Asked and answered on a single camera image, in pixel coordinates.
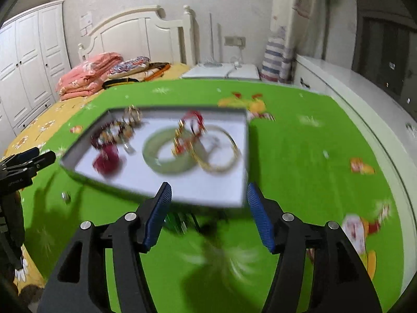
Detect thin gold bangle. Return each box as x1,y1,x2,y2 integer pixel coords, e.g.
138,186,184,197
187,124,241,174

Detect gold ring bangles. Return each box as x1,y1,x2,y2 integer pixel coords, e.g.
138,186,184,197
122,105,142,127

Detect white nightstand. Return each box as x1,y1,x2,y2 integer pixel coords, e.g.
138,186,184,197
181,63,260,81

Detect dark red bead bracelet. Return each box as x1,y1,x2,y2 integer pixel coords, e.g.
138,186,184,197
90,120,138,151

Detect pink folded quilt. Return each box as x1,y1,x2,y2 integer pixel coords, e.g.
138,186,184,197
55,52,123,101

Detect multicolor stone bead bracelet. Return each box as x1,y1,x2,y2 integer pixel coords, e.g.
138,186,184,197
100,122,136,146

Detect grey jewelry tray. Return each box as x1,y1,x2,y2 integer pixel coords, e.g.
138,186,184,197
60,106,249,208

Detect patterned pillow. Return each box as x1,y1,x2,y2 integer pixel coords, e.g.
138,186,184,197
107,56,151,79

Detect dark window frame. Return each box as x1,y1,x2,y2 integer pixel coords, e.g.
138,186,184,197
352,0,416,118

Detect white headboard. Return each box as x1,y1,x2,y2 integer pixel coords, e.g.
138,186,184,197
78,5,197,67

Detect green pendant black cord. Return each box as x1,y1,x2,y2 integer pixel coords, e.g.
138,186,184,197
164,211,226,237

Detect wall socket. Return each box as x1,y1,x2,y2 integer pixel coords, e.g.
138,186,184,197
224,36,246,48

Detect desk lamp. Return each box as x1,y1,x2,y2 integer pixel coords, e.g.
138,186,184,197
204,13,222,68

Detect red string gold bracelet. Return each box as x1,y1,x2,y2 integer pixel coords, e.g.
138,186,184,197
171,110,206,157

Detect white wardrobe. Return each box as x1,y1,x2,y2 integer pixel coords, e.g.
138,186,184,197
1,0,71,151

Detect green jade bangle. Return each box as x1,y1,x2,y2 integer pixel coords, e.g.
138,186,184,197
142,127,197,175

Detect green cartoon blanket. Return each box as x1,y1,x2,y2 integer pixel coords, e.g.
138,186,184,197
19,78,405,313

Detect sailboat curtain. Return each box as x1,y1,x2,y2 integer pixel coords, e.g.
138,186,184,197
260,0,327,83

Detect black orange folded cloth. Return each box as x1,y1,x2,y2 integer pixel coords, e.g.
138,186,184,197
102,62,171,90

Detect white window cabinet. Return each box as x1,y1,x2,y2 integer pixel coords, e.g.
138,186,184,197
293,55,416,289

